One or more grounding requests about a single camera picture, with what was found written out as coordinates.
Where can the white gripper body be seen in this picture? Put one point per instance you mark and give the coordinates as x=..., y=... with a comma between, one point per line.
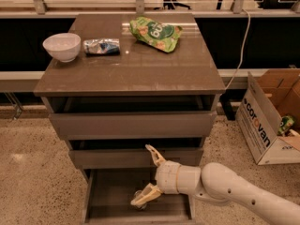
x=166, y=176

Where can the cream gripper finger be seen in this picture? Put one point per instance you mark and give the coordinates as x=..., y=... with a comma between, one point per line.
x=158, y=159
x=149, y=193

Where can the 7up soda can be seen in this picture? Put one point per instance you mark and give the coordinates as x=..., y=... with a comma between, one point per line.
x=141, y=206

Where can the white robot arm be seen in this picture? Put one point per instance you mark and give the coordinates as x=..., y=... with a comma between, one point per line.
x=215, y=183

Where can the grey bottom drawer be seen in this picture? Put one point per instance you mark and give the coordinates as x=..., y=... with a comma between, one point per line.
x=110, y=192

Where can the grey drawer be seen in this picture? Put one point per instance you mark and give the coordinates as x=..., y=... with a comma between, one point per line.
x=131, y=153
x=110, y=192
x=112, y=118

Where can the grey top drawer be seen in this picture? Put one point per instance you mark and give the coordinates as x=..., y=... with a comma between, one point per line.
x=112, y=118

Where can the grey middle drawer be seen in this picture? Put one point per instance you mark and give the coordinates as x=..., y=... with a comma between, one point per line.
x=131, y=153

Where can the grey drawer cabinet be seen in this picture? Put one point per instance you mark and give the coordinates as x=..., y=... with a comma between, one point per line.
x=138, y=70

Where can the green can in box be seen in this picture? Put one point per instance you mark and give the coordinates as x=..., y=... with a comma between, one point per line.
x=286, y=123

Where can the green chip bag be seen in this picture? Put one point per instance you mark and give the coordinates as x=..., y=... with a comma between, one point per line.
x=161, y=36

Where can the blue silver snack packet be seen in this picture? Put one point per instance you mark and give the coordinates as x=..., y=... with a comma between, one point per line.
x=101, y=46

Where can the cardboard box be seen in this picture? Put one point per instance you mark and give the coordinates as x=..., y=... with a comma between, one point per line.
x=259, y=121

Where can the white bowl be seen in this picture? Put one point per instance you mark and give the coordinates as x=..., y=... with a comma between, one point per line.
x=63, y=47

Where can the metal window railing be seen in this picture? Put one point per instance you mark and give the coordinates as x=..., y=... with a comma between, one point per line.
x=199, y=8

